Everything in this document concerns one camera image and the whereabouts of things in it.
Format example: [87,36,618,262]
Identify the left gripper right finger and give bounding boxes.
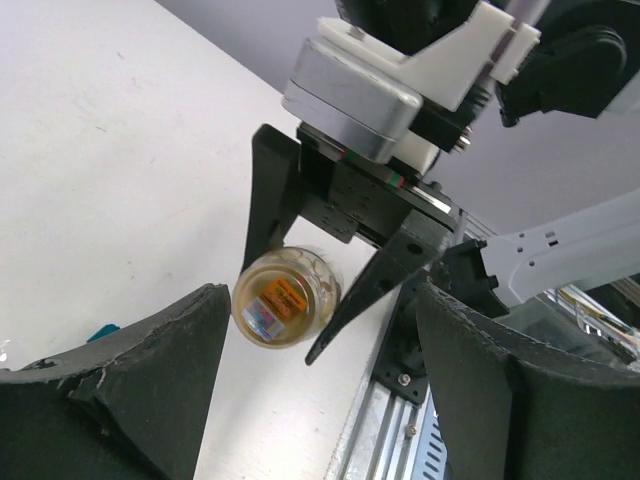
[417,282,639,479]

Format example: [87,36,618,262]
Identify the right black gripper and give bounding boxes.
[242,122,460,366]

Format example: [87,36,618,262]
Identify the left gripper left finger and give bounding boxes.
[1,284,230,479]

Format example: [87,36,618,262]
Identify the teal pill box compartments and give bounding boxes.
[86,324,121,343]

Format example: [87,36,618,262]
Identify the amber pill bottle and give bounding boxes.
[231,246,343,349]

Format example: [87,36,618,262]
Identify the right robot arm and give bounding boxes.
[243,1,639,362]

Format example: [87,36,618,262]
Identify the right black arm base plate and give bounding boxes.
[372,285,429,406]

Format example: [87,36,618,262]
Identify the aluminium front rail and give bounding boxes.
[325,381,453,480]

